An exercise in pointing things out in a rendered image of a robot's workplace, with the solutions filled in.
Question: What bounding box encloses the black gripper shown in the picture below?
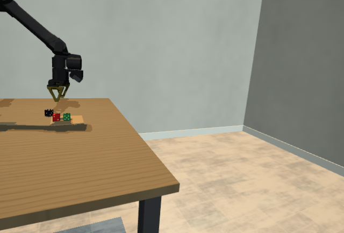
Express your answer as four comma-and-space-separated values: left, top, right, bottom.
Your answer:
47, 68, 70, 102

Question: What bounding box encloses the red die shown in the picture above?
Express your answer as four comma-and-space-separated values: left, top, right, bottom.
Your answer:
53, 113, 60, 121

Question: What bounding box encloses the green die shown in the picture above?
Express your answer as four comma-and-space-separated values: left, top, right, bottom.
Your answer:
63, 113, 70, 121

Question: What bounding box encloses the black die with white pips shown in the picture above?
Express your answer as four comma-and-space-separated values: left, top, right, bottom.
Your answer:
45, 109, 54, 116

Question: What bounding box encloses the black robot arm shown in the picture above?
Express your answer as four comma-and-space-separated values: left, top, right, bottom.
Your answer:
0, 0, 83, 83

